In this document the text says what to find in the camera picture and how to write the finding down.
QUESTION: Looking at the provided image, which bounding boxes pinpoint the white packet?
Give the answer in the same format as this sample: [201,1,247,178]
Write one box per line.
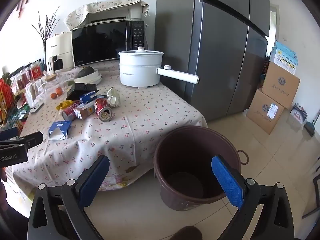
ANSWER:
[25,80,44,107]

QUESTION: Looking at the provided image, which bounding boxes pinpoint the brown slipper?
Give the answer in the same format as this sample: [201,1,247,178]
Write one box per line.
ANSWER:
[169,226,202,240]

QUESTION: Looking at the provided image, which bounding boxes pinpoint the glass pitcher with wooden lid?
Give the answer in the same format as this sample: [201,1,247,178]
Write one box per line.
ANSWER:
[37,74,59,98]

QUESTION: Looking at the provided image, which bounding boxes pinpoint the white blue bag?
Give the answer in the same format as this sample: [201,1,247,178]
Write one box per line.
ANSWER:
[290,103,308,125]

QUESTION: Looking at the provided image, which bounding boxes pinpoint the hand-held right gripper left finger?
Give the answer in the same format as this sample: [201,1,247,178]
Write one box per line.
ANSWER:
[27,155,110,240]

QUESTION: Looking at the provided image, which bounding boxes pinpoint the cream kitchen appliance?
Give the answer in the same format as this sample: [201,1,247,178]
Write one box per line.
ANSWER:
[45,32,75,74]

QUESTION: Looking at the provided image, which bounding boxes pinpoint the floral dust cover cloth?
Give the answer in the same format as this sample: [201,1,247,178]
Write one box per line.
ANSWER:
[64,0,150,30]

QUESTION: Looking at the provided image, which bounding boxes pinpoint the white printed wrapper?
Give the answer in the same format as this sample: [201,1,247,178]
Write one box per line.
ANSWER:
[107,87,121,107]

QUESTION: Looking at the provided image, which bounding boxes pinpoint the white wireless charger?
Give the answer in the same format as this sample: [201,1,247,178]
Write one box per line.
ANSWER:
[29,100,45,113]

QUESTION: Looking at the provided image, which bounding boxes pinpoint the red wall decoration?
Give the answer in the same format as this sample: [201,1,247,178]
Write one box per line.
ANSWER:
[17,0,34,18]

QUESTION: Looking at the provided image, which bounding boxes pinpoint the yellow wrapper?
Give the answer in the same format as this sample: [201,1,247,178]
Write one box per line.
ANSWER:
[55,100,75,110]

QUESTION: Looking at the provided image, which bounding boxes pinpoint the white electric cooking pot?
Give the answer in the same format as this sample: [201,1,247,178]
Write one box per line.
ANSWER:
[118,46,200,88]

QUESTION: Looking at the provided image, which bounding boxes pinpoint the red packaging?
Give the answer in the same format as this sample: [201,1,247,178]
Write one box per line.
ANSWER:
[0,72,15,123]

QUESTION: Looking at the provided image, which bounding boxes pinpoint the black wire rack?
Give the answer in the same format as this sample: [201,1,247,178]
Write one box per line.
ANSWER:
[0,97,30,135]

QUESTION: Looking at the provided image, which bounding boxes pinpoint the red soda can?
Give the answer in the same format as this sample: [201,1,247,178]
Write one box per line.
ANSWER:
[94,97,113,122]
[61,102,80,121]

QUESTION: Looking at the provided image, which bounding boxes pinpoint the brown white carton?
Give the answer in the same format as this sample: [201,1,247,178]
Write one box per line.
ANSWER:
[73,102,96,120]

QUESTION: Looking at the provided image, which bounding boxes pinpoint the brown plastic bucket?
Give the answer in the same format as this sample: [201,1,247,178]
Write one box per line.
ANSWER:
[153,126,249,212]

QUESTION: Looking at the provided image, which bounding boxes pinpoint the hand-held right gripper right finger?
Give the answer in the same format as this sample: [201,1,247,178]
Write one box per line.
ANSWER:
[211,155,295,240]

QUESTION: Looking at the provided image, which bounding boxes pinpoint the black microwave oven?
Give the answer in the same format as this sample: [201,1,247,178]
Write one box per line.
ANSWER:
[71,20,145,68]

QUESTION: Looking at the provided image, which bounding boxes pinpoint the cardboard box with white label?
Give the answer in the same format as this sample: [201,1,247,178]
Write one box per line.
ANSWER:
[246,89,285,135]

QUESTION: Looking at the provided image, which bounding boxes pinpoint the white dish with green handle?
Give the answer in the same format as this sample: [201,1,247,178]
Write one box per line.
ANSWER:
[75,69,100,82]

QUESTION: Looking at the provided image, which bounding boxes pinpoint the jar with red label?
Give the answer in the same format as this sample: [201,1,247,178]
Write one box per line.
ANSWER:
[16,69,28,90]
[30,62,43,80]

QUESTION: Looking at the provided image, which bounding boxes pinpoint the dark dustpan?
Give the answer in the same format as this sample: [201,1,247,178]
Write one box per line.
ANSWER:
[304,122,316,137]

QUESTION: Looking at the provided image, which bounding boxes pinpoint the blue white printed box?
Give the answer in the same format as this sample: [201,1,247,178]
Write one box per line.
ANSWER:
[270,40,299,75]

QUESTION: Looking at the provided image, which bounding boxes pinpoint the cherry print tablecloth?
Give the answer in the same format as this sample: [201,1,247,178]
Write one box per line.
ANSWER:
[11,60,208,198]

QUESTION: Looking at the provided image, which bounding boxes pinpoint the dry bare branches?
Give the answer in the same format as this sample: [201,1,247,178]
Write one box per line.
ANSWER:
[31,5,62,43]

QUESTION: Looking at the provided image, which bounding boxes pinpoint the dark green squash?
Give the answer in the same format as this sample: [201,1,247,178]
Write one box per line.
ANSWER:
[76,66,95,78]

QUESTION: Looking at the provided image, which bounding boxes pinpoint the blue tissue box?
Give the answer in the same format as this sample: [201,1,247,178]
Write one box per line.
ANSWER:
[47,120,72,140]

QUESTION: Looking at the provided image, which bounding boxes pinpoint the black plastic tray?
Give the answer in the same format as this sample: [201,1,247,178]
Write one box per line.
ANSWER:
[66,82,99,100]

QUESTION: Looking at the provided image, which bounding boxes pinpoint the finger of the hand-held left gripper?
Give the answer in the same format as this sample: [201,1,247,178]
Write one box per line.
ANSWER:
[0,127,19,142]
[0,131,44,152]

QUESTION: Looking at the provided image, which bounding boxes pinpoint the grey refrigerator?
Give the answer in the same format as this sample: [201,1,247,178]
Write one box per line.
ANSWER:
[155,0,270,122]

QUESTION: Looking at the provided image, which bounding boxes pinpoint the small blue white carton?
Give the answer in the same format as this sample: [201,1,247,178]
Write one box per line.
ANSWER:
[79,92,98,103]

